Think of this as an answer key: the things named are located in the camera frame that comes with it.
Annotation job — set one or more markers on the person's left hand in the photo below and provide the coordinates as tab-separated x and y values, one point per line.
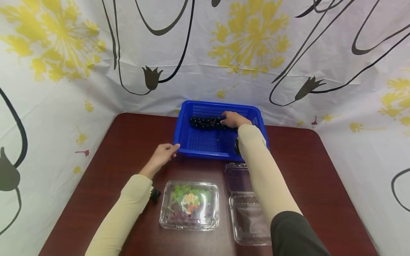
161	155

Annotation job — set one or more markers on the blue plastic basket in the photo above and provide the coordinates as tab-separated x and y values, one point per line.
205	142

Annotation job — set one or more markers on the clear clamshell box with label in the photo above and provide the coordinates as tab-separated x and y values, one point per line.
189	205

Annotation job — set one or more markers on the person's right fingers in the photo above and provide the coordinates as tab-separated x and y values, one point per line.
225	119

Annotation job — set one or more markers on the person's right forearm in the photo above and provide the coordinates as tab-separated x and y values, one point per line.
266	177

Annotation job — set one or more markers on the black wrist band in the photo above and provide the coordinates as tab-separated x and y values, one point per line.
155	194

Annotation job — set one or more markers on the person's left forearm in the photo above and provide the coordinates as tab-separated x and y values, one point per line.
125	213

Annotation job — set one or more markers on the bunch of black grapes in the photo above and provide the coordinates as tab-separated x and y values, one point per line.
205	123

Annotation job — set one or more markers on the open clear clamshell box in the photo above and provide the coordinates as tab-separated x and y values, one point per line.
245	220

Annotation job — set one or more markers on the person's left fingers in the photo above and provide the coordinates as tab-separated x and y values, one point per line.
171	147

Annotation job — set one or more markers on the person's right hand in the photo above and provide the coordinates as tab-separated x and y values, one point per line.
236	119

